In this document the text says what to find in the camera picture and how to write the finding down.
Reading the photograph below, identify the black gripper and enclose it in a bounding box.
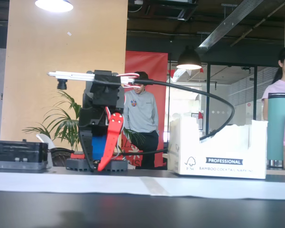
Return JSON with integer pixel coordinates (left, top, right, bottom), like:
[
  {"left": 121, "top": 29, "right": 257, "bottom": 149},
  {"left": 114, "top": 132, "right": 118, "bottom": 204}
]
[{"left": 78, "top": 83, "right": 125, "bottom": 172}]

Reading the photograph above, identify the potted palm plant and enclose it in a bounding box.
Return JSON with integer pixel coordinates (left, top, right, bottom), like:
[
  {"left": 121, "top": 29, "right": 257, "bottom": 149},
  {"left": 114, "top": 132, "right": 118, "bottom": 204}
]
[{"left": 22, "top": 89, "right": 98, "bottom": 167}]

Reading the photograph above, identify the white paper sheet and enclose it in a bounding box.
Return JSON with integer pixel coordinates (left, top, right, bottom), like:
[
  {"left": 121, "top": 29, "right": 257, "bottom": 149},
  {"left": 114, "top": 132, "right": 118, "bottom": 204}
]
[{"left": 0, "top": 171, "right": 285, "bottom": 201}]

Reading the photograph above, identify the man in grey sweater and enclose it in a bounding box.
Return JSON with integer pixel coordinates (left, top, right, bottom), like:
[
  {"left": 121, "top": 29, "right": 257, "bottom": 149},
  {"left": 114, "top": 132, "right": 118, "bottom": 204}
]
[{"left": 123, "top": 71, "right": 159, "bottom": 170}]

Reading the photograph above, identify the white plastic chair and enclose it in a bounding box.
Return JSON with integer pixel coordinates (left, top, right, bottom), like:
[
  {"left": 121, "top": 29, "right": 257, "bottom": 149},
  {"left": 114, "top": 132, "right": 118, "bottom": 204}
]
[{"left": 36, "top": 133, "right": 54, "bottom": 167}]

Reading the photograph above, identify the black plastic case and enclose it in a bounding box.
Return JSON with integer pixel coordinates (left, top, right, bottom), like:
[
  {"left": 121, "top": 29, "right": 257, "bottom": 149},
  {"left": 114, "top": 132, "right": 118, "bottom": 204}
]
[{"left": 0, "top": 139, "right": 49, "bottom": 171}]

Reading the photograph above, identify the red banner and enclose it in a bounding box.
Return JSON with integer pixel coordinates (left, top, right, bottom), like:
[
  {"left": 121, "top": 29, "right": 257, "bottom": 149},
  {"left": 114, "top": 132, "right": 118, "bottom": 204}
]
[{"left": 124, "top": 50, "right": 169, "bottom": 167}]

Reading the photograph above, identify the white cardboard napkin box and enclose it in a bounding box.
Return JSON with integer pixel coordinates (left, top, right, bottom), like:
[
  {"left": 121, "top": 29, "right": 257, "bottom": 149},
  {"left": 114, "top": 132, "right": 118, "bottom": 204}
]
[{"left": 168, "top": 117, "right": 268, "bottom": 180}]

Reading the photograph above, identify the black pendant lamp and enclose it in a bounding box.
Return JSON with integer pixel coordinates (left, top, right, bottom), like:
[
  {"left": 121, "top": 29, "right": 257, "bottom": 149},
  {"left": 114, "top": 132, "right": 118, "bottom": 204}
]
[{"left": 176, "top": 46, "right": 202, "bottom": 70}]

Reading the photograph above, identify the white pendant lamp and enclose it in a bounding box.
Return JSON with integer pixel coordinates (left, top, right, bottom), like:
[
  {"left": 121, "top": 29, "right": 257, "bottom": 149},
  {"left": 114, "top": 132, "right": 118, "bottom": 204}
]
[{"left": 35, "top": 0, "right": 74, "bottom": 13}]

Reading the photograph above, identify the teal tumbler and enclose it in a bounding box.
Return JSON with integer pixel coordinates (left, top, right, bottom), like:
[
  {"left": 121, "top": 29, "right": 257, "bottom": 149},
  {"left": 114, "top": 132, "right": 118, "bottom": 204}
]
[{"left": 267, "top": 92, "right": 285, "bottom": 168}]

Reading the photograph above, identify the grey steel ceiling beam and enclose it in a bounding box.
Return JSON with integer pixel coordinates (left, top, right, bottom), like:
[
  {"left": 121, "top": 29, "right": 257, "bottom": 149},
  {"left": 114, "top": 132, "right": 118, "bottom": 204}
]
[{"left": 198, "top": 0, "right": 285, "bottom": 55}]

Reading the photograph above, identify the woman in pink shirt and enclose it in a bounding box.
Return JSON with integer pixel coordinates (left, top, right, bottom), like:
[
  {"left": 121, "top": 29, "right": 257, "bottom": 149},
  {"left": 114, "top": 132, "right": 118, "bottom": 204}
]
[{"left": 262, "top": 47, "right": 285, "bottom": 121}]

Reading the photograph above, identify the grey robot base mount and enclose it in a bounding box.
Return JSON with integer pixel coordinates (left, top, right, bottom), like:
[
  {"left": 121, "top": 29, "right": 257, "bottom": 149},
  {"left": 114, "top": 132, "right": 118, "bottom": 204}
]
[{"left": 66, "top": 152, "right": 129, "bottom": 173}]

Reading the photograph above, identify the bar-shaped gripper camera board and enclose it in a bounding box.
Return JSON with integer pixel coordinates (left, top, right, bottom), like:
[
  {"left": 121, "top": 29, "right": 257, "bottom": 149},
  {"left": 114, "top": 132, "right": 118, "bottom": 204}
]
[{"left": 47, "top": 70, "right": 121, "bottom": 90}]

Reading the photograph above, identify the red white servo wire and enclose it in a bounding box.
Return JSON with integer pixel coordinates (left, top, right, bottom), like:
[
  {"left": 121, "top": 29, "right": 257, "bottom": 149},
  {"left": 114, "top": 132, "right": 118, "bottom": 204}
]
[{"left": 117, "top": 72, "right": 140, "bottom": 88}]

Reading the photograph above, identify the black camera cable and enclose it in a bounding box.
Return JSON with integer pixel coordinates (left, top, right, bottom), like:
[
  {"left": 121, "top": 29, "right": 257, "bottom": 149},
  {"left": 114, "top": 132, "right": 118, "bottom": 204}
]
[{"left": 122, "top": 79, "right": 236, "bottom": 157}]

